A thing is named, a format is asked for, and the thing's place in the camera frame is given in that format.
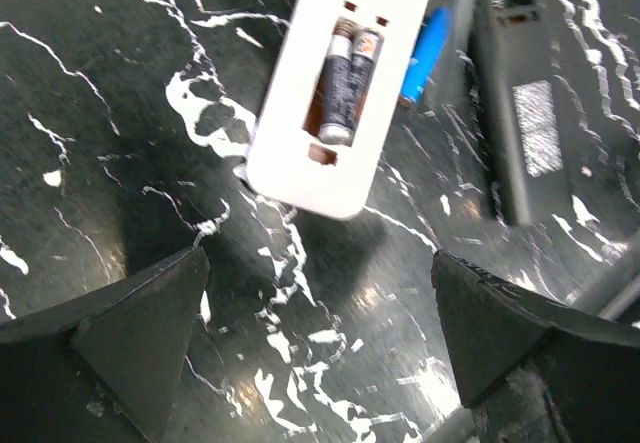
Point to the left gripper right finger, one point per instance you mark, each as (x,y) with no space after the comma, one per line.
(530,369)

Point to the blue battery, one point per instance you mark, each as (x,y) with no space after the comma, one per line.
(430,42)

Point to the white remote black batteries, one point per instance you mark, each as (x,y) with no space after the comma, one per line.
(286,160)

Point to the black remote blue batteries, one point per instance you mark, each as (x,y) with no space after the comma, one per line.
(560,90)

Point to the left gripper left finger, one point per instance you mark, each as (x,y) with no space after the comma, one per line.
(105,366)

